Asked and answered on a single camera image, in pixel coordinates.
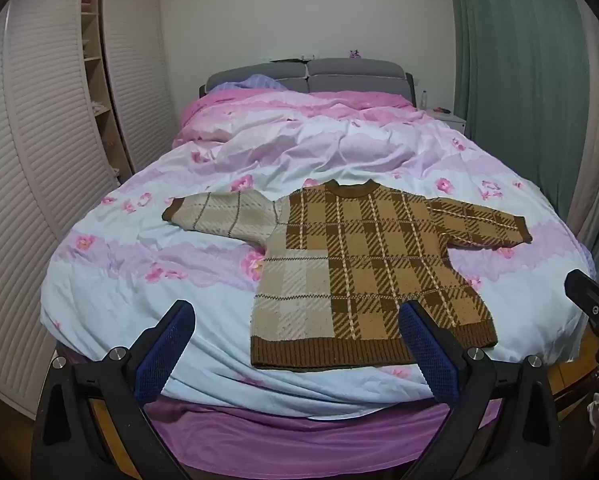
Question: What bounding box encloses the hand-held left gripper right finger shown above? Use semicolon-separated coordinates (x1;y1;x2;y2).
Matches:
398;301;573;480

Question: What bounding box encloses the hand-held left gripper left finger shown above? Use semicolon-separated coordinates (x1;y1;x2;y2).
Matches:
30;300;196;480

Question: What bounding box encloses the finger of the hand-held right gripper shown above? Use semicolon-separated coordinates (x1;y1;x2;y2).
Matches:
564;269;599;333

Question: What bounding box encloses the brown plaid knit sweater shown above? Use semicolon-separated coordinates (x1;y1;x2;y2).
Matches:
162;179;533;372

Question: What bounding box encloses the green curtain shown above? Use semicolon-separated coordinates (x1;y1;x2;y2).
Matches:
447;0;593;211

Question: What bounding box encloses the white nightstand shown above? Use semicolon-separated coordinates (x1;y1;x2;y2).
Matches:
426;106;468;135

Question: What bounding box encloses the floral pink white duvet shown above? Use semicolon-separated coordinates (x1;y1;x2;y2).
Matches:
39;87;597;418

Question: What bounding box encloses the wooden wardrobe shelf unit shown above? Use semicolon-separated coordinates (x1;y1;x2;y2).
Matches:
79;0;132;183

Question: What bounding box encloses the lilac striped pillow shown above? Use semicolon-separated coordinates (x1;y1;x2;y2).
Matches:
206;74;287;95

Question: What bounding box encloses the narrow white louvred wardrobe door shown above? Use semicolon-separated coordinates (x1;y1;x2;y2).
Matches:
102;0;178;175

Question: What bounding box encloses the grey padded headboard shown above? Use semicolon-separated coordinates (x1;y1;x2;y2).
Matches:
199;57;415;108

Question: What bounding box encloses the wooden bed frame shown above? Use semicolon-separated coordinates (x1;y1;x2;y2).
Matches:
549;327;599;403

